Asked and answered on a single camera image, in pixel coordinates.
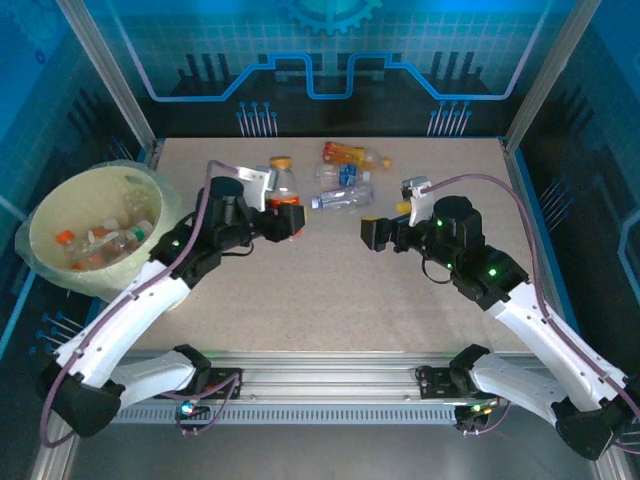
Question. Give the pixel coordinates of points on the grey metal panel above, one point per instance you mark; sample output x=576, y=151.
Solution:
x=325, y=455

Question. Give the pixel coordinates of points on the clear bottle blue label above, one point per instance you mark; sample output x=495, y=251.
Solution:
x=347, y=175

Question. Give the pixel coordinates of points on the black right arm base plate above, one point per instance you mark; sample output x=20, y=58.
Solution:
x=435, y=385

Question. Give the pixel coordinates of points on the orange label gold cap bottle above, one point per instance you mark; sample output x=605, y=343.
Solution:
x=285, y=180

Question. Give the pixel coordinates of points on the black connector with LEDs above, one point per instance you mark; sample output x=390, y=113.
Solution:
x=192, y=409
x=472, y=415

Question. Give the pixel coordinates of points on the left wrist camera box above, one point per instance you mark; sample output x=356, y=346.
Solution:
x=260, y=187

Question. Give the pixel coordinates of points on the small clear orange cap bottle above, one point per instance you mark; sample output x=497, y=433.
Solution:
x=65, y=236

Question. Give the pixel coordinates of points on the clear bottle green cap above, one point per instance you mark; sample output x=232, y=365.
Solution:
x=141, y=231

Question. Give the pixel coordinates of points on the orange label yellow cap bottle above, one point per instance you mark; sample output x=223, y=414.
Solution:
x=345, y=154

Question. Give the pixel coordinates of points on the small yellow bottle cap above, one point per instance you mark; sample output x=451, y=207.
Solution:
x=401, y=206

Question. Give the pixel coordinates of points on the aluminium mounting rail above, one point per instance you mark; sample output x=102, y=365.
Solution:
x=325, y=375

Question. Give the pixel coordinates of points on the aluminium table side rail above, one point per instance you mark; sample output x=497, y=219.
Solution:
x=520, y=170
x=150, y=152

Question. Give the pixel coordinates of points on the pale yellow plastic bin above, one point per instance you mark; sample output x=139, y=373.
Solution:
x=25, y=250

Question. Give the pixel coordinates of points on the large clear white cap bottle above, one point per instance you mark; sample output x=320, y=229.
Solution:
x=136, y=205

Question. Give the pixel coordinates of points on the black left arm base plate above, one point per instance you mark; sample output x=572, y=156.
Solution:
x=220, y=385

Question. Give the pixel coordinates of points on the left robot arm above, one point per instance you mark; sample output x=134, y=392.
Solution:
x=125, y=320

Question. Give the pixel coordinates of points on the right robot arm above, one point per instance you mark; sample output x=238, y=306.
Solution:
x=545, y=340

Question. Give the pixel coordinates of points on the aluminium frame post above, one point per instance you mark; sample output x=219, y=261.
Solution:
x=110, y=75
x=550, y=75

